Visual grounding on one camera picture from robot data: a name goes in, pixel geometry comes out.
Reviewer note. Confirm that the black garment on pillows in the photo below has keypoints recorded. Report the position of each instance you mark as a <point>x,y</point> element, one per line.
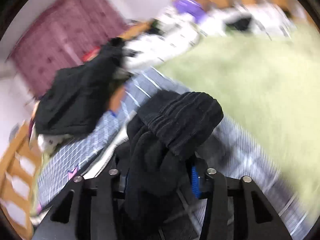
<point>78,96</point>

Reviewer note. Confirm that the maroon curtain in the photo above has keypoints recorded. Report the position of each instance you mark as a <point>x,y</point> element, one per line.
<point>61,36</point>

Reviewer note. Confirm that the purple plush toy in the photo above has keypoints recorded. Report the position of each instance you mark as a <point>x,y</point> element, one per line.
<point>191,7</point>

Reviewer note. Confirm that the white floral quilt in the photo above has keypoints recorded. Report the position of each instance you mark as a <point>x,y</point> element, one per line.
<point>258,19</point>

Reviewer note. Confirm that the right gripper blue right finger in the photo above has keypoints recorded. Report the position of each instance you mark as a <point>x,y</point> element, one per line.
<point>198,179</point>

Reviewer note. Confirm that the grey checked bed sheet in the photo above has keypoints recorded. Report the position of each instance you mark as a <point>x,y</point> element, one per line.
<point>242,184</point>

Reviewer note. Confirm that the wooden bed frame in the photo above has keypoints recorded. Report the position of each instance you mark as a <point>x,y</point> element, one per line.
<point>19,166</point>

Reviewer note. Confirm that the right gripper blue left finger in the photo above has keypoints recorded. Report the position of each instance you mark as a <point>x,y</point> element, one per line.
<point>123,181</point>

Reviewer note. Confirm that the white floral pillow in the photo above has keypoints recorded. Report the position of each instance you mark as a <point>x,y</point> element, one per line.
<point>172,40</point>

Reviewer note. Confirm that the black pants with white stripe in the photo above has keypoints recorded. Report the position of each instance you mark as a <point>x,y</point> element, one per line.
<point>162,139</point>

